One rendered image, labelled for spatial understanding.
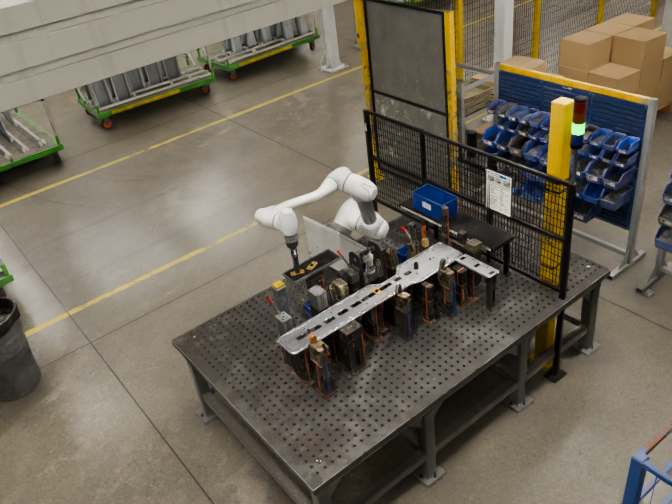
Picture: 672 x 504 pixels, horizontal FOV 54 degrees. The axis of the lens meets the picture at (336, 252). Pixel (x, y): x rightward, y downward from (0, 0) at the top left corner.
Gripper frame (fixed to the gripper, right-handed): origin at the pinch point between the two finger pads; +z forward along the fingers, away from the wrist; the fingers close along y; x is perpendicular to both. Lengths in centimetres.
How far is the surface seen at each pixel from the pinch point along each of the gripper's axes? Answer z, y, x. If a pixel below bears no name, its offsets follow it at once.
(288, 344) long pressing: 20, 44, -18
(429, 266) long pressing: 20, 8, 84
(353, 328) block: 17, 49, 20
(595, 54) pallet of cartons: 29, -297, 407
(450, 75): -25, -190, 187
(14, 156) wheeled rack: 93, -533, -266
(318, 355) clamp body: 17, 64, -5
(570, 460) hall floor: 120, 106, 134
